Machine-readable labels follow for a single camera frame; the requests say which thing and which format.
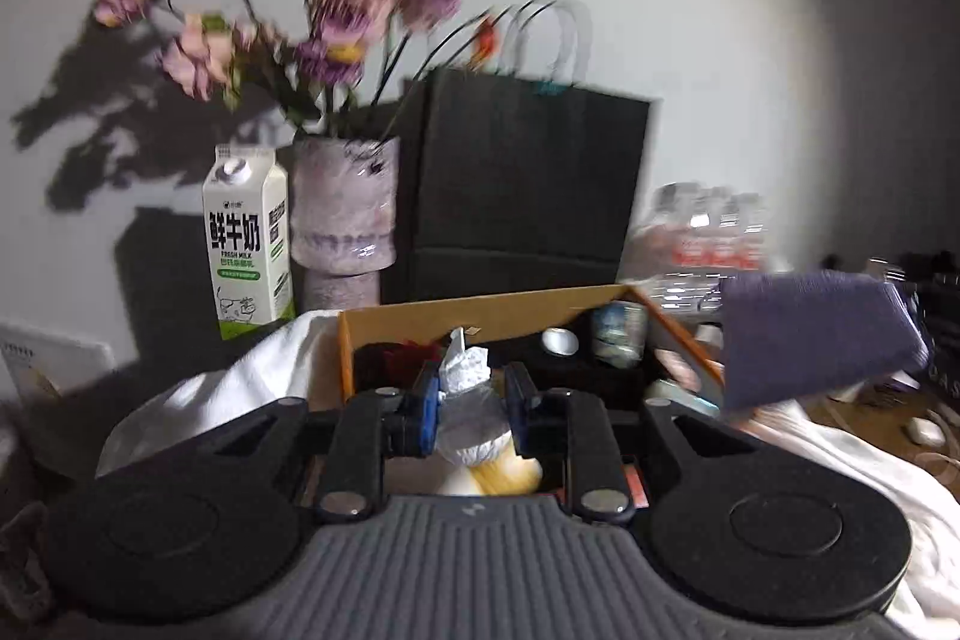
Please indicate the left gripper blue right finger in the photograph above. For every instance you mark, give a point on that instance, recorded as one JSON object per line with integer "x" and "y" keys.
{"x": 538, "y": 420}

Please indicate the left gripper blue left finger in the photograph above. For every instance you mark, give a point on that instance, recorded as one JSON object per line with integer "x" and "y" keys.
{"x": 410, "y": 423}

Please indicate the yellow white plush toy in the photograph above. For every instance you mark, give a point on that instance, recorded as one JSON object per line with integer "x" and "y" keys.
{"x": 505, "y": 474}

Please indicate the white screw cap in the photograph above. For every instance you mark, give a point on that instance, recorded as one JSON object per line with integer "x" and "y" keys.
{"x": 559, "y": 342}

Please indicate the purple cloth pouch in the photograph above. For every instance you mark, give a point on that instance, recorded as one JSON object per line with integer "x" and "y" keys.
{"x": 792, "y": 335}

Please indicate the red rose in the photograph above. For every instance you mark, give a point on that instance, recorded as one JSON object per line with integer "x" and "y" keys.
{"x": 396, "y": 364}

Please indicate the red orange cardboard box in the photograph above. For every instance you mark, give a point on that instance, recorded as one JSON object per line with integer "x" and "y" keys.
{"x": 353, "y": 490}

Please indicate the white terry towel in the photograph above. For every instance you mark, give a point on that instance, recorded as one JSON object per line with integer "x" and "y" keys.
{"x": 300, "y": 357}

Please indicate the purple glass vase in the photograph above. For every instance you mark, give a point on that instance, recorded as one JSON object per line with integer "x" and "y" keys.
{"x": 343, "y": 219}

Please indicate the water bottle pack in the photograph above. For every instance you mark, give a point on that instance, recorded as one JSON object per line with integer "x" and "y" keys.
{"x": 693, "y": 238}

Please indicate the black paper shopping bag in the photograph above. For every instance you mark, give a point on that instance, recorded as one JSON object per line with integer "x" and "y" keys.
{"x": 500, "y": 190}

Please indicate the white green milk carton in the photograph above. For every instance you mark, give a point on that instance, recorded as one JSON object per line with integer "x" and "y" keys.
{"x": 245, "y": 209}

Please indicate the green binder clip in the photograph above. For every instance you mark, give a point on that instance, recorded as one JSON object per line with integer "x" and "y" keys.
{"x": 550, "y": 88}

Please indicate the white power adapter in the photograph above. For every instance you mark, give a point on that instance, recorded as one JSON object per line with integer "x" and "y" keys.
{"x": 925, "y": 433}

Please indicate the white wall panel box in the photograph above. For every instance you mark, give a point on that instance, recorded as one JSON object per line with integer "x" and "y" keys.
{"x": 44, "y": 367}

